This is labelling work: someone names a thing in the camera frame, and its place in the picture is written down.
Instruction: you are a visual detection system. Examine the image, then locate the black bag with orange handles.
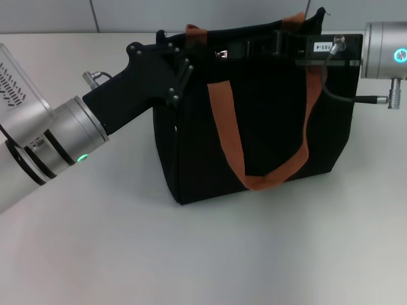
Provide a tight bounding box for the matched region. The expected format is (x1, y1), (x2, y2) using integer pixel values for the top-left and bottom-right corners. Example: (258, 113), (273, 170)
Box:
(152, 6), (360, 207)

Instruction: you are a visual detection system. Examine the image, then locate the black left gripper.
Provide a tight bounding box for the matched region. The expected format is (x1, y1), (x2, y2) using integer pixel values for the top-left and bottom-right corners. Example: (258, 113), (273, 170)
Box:
(81, 41), (208, 134)

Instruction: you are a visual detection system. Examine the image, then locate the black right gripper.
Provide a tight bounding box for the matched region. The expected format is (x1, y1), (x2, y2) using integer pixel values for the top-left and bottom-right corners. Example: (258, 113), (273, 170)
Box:
(227, 30), (365, 70)

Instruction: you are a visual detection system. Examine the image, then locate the right gripper cable with connector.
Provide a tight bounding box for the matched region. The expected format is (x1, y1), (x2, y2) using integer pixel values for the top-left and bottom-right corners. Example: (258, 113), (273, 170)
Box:
(320, 34), (407, 111)

